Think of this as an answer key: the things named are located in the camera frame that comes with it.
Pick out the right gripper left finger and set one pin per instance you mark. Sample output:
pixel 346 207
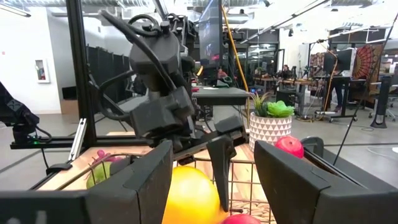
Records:
pixel 140 186

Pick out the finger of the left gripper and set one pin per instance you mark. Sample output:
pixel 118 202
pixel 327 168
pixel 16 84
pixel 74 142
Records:
pixel 222 161

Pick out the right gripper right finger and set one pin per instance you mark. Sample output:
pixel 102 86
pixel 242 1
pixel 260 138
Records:
pixel 289 186

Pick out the red apple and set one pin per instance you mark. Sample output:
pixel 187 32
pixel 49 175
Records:
pixel 290 146

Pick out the green pear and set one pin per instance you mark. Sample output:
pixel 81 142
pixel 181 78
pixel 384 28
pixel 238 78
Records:
pixel 99 174

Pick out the yellow bell pepper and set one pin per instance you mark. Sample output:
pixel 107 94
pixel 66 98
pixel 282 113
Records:
pixel 189 199

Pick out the dark red pomegranate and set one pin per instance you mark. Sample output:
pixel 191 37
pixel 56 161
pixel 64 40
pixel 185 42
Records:
pixel 241 220

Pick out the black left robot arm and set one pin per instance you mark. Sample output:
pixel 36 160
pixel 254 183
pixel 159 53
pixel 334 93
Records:
pixel 155 56

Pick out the round woven placemat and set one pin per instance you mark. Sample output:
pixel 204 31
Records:
pixel 258 210

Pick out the purple grape bunch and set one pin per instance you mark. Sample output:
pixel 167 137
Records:
pixel 101 154

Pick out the succulent in white patterned pot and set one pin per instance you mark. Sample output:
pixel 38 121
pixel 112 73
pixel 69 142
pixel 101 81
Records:
pixel 267 130

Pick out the black partition panels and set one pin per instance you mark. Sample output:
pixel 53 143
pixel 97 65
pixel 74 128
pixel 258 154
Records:
pixel 109 59

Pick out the silver metal bar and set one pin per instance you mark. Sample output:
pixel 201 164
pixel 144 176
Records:
pixel 77 137

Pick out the cardboard box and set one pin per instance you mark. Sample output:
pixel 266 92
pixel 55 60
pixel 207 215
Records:
pixel 69 107

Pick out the computer monitor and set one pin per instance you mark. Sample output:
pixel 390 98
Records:
pixel 211 31

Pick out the thin black slanted pole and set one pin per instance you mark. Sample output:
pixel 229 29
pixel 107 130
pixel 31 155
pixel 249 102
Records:
pixel 357 109

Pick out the person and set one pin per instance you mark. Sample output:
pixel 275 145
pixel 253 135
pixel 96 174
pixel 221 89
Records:
pixel 285 73
pixel 338 93

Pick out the black standing desk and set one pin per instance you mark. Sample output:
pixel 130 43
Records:
pixel 342 80

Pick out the red patterned tapestry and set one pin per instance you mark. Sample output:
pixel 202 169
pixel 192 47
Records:
pixel 317 63

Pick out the office chair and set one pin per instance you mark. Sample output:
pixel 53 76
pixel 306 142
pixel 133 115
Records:
pixel 393 107

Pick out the black monitor on stand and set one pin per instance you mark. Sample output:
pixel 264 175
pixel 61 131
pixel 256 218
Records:
pixel 343 60

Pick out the orange mandala tapestry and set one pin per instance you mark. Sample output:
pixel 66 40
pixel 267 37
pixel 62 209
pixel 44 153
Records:
pixel 368 62

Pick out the black aluminium rig frame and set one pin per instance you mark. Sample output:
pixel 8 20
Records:
pixel 81 62

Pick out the black pedestal stand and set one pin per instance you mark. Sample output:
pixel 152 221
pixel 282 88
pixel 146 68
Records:
pixel 381 105

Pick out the white framed wall cabinet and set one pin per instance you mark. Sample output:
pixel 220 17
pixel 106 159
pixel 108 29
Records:
pixel 41 71

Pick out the black mounted camera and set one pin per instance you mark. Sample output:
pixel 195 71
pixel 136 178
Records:
pixel 15 109

